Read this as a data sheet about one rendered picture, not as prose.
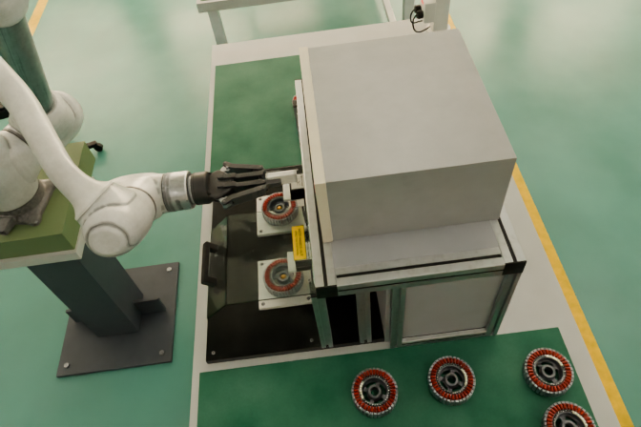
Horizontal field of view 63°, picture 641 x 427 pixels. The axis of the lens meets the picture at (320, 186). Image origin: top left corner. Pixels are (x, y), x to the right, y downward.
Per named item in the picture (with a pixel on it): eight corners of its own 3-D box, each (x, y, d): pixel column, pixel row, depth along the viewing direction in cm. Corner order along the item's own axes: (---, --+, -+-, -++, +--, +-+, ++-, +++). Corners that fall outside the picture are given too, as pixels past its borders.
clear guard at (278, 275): (206, 319, 119) (199, 307, 114) (210, 232, 134) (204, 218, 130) (350, 301, 119) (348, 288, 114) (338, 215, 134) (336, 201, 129)
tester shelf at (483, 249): (317, 298, 113) (315, 289, 109) (296, 91, 156) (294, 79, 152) (522, 273, 112) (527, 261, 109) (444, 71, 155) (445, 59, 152)
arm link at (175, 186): (173, 220, 121) (198, 216, 121) (160, 195, 114) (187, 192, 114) (175, 190, 127) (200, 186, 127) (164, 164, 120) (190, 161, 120)
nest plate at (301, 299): (259, 310, 145) (258, 308, 144) (258, 263, 155) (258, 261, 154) (313, 303, 145) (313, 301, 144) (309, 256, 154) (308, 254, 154)
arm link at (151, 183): (178, 205, 127) (165, 228, 115) (114, 213, 127) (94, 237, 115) (168, 163, 123) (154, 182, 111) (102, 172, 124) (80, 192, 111)
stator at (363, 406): (396, 372, 133) (396, 366, 130) (399, 418, 126) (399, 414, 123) (351, 372, 134) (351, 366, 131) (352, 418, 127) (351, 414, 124)
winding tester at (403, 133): (322, 243, 116) (314, 184, 100) (307, 110, 144) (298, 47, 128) (499, 220, 116) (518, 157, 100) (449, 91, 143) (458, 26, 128)
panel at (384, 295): (384, 341, 136) (385, 286, 113) (351, 155, 178) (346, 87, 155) (389, 341, 136) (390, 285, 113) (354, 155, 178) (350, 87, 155)
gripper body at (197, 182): (198, 185, 126) (237, 180, 126) (196, 213, 121) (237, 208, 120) (190, 164, 120) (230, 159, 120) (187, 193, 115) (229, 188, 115)
